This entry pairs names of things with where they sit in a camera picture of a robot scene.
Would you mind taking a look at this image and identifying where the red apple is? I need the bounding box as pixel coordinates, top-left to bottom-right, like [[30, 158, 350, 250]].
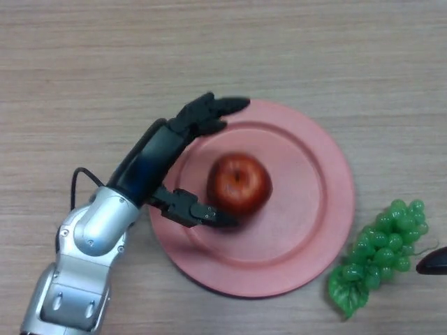
[[206, 153, 272, 219]]

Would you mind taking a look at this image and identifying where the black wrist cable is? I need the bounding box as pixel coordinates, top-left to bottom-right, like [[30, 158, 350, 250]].
[[71, 167, 105, 211]]

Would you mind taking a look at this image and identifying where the green plastic grape bunch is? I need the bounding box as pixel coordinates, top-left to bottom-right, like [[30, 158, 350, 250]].
[[327, 198, 439, 320]]

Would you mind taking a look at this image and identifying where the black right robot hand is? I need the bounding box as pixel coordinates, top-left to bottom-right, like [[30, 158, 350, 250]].
[[415, 246, 447, 276]]

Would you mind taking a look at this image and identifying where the pink round plate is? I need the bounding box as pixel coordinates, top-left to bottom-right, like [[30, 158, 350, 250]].
[[148, 99, 356, 298]]

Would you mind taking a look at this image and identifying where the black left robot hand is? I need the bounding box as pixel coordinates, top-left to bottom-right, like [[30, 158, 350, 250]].
[[104, 92, 251, 230]]

